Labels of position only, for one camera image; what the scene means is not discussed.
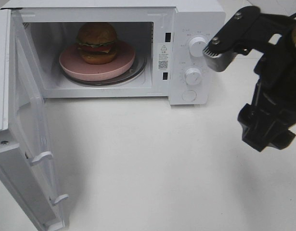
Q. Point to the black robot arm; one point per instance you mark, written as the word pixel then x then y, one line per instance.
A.
pixel 266 120

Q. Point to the white microwave oven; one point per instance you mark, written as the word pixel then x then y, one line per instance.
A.
pixel 158 30

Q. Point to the pink plate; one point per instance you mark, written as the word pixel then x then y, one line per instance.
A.
pixel 124 51

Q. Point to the upper white microwave knob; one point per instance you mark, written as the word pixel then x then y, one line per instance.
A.
pixel 196 45

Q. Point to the glass turntable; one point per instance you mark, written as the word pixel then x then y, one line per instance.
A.
pixel 135 72

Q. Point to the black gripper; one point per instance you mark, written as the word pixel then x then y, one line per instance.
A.
pixel 277 25

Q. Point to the burger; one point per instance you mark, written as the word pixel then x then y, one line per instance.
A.
pixel 96 43

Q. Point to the white microwave door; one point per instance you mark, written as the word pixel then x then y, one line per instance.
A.
pixel 26 160

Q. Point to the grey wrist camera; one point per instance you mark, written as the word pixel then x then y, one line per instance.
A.
pixel 219 52

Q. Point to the round white door button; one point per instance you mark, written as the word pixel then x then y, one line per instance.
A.
pixel 189 95

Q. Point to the white microwave knob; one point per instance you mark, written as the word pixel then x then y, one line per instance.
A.
pixel 193 76
pixel 196 45

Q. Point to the lower white microwave knob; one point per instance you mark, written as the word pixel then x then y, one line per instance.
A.
pixel 193 76

